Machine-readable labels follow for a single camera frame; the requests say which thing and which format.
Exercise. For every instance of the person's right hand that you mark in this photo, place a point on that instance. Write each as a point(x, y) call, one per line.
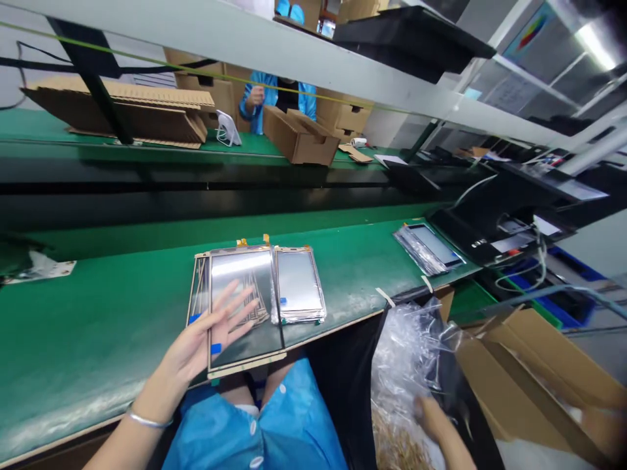
point(433, 416)

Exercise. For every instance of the person's left hand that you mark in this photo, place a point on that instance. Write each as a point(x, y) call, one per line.
point(191, 352)

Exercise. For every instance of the person's left fingers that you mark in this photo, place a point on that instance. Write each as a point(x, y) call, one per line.
point(235, 308)

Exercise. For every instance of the large glass panel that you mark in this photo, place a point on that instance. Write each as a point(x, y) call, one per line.
point(245, 274)

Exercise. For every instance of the stack of tan-edged glass panels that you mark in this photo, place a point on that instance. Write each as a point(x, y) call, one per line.
point(200, 289)

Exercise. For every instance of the stack of small glass panels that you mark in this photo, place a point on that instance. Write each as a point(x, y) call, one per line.
point(299, 284)

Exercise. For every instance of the black conveyor belt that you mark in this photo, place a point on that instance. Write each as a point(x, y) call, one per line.
point(196, 196)

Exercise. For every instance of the green bench mat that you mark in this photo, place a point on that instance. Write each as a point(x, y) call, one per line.
point(108, 318)

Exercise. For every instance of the person's body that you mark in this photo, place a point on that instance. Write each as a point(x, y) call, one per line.
point(294, 426)

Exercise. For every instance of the masking tape strip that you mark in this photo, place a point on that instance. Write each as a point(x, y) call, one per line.
point(426, 283)
point(383, 295)

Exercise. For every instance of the clear plastic bag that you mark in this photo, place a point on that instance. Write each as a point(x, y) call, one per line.
point(406, 352)

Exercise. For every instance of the white stand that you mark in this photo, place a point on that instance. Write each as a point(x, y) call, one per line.
point(228, 128)

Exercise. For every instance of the long open cardboard carton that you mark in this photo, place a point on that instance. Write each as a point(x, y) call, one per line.
point(299, 137)

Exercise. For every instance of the folded cardboard piece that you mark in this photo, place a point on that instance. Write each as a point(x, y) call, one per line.
point(355, 153)

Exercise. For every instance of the stack of black-framed glass panels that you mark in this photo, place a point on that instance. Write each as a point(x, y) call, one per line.
point(431, 249)

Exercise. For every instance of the white tape roll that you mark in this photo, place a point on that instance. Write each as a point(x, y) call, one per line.
point(358, 142)

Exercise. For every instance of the brown paper shreds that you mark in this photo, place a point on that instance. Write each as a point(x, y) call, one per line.
point(397, 443)

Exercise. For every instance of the stack of cartons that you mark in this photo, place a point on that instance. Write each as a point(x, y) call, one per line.
point(343, 115)

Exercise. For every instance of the pile of flat cardboard sheets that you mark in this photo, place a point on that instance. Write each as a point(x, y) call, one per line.
point(137, 107)

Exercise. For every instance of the white overhead shelf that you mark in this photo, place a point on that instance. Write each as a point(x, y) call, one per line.
point(274, 44)

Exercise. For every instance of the black bench machine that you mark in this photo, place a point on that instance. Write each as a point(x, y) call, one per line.
point(504, 215)

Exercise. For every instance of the large open cardboard box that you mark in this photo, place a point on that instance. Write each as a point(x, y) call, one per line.
point(534, 382)

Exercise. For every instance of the stack of black trays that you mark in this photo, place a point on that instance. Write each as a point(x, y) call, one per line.
point(411, 39)

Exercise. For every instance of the blue plastic bins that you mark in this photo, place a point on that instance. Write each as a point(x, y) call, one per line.
point(563, 289)

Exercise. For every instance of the ceiling light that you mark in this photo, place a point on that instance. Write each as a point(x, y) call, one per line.
point(595, 46)

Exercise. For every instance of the colourful wall poster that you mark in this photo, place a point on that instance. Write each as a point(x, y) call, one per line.
point(531, 32)

